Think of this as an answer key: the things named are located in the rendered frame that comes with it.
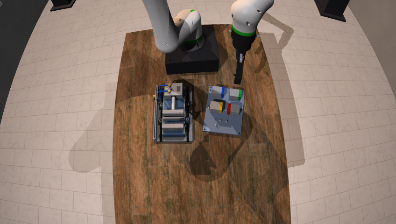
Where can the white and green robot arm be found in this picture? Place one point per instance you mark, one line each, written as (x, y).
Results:
(185, 30)

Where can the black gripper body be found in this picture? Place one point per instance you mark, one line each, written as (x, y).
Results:
(241, 48)

